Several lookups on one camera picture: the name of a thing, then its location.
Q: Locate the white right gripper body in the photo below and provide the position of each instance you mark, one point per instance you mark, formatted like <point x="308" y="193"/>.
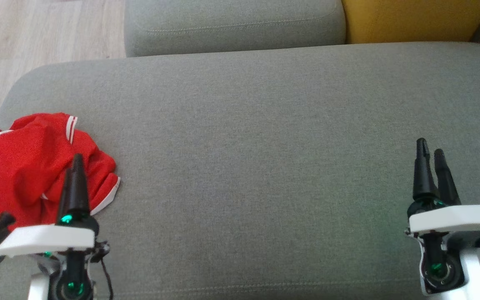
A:
<point x="452" y="218"/>

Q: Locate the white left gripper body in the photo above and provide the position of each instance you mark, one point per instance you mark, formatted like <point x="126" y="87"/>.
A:
<point x="44" y="239"/>

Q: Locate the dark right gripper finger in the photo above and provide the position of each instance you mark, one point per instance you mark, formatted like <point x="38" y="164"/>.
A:
<point x="446" y="187"/>
<point x="423" y="179"/>

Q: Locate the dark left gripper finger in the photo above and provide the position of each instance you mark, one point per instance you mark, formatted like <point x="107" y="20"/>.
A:
<point x="82" y="200"/>
<point x="68" y="204"/>

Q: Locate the red white basketball jersey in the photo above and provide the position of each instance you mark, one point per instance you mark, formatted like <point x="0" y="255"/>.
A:
<point x="15" y="166"/>

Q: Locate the yellow sofa cushion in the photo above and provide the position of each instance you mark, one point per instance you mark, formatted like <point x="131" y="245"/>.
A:
<point x="415" y="18"/>

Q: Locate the grey sofa seat cushion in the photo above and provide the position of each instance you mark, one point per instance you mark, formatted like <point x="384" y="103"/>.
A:
<point x="244" y="125"/>

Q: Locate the grey sofa back cushion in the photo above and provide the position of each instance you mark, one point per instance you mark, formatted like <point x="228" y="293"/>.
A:
<point x="231" y="25"/>

